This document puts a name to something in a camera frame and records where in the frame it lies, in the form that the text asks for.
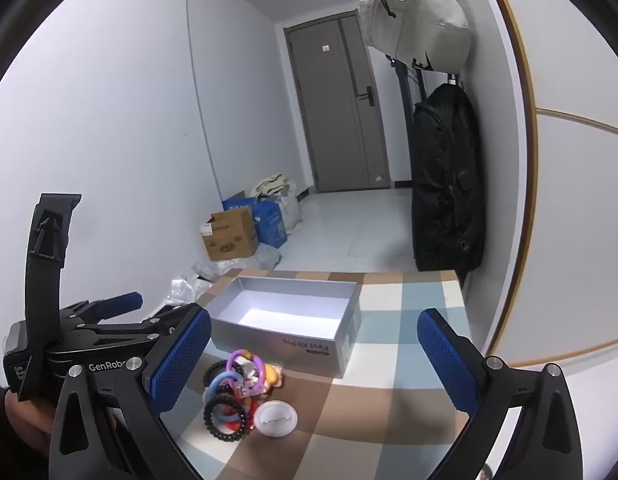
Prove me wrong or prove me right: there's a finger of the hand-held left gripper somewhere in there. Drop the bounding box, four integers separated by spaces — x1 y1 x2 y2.
78 302 200 344
61 291 144 329

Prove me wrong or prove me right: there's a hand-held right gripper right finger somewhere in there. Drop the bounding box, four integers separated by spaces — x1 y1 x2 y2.
417 308 584 480

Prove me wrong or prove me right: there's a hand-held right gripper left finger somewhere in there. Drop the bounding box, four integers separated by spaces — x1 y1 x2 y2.
49 306 212 480

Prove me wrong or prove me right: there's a black bead bracelet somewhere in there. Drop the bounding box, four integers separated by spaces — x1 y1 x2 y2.
204 358 234 386

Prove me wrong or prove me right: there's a blue ring hair tie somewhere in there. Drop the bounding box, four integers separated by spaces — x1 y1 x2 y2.
210 371 246 402

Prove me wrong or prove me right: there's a black coil hair tie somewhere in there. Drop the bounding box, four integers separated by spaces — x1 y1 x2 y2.
203 394 254 442

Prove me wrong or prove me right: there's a pink hair tie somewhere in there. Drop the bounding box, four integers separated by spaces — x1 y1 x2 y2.
224 377 257 401

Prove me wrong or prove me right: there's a purple coil hair tie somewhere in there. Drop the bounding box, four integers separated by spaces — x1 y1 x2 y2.
227 349 268 395

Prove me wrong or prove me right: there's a red round badge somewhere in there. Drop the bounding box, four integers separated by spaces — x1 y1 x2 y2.
221 400 262 436

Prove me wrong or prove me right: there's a grey cardboard box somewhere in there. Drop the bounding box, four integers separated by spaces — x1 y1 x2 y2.
207 275 364 380

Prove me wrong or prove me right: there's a cartoon figurine keychain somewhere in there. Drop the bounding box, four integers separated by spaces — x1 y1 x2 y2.
239 352 286 393

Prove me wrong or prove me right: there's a white round badge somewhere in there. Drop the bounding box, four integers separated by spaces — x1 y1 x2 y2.
253 399 298 439

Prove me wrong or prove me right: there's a person's left forearm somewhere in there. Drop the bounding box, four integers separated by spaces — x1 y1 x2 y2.
0 382 52 480

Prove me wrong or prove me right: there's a person's left hand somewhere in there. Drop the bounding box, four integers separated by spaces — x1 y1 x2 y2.
3 387 57 461

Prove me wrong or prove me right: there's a clear plastic wrap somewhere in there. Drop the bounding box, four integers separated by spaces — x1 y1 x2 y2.
191 245 282 282
166 272 214 311

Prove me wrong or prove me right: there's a checked tablecloth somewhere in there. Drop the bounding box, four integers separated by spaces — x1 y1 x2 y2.
161 268 522 480

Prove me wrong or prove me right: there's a brown cardboard box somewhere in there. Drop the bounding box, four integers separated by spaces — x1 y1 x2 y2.
199 207 260 262

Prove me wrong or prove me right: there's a blue cardboard box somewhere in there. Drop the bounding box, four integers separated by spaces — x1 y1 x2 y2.
222 191 288 249

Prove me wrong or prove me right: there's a beige cloth bag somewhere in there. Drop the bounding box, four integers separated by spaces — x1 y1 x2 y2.
249 174 296 199

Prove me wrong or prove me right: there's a black hanging bag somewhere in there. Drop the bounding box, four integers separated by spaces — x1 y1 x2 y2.
410 82 486 273

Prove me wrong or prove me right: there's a grey door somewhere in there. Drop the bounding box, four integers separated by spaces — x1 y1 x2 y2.
284 10 392 194

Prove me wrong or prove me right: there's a black coat rack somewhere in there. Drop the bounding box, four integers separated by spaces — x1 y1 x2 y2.
365 0 462 186

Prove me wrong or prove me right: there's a light grey backpack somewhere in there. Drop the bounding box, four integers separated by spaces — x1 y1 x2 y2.
358 0 474 72

